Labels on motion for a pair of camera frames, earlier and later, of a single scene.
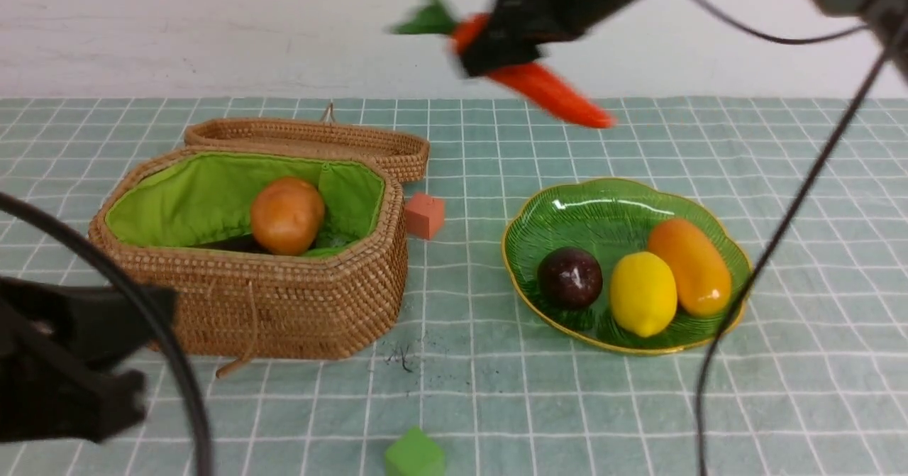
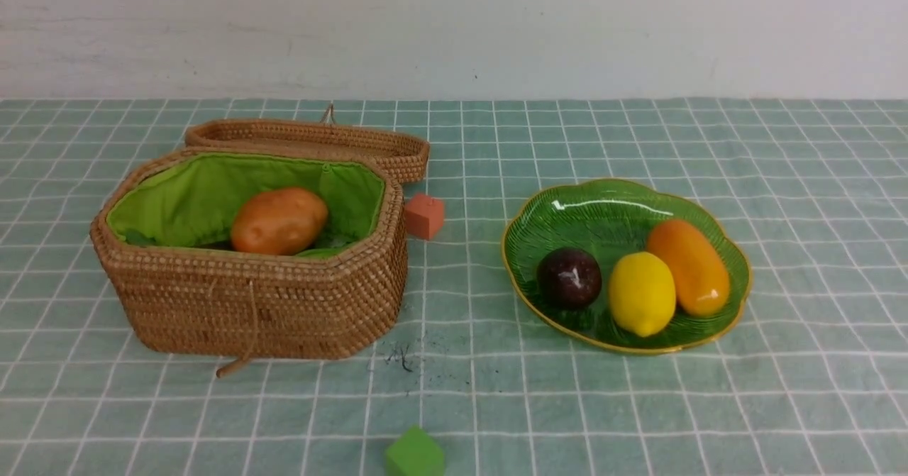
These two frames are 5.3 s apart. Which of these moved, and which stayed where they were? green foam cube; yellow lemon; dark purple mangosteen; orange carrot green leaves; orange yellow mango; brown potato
Moved: orange carrot green leaves; brown potato
Stayed: yellow lemon; green foam cube; orange yellow mango; dark purple mangosteen
